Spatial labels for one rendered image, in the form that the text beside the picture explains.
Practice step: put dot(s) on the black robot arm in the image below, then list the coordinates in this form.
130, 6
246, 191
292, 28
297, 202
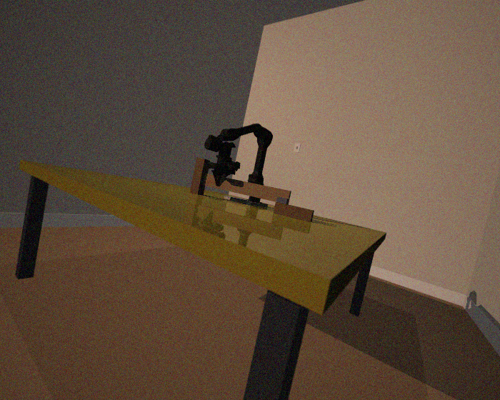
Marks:
264, 138

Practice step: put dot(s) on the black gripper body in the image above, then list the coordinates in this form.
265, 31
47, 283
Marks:
219, 165

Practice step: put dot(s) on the long brown wooden rail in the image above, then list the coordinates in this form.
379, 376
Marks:
246, 188

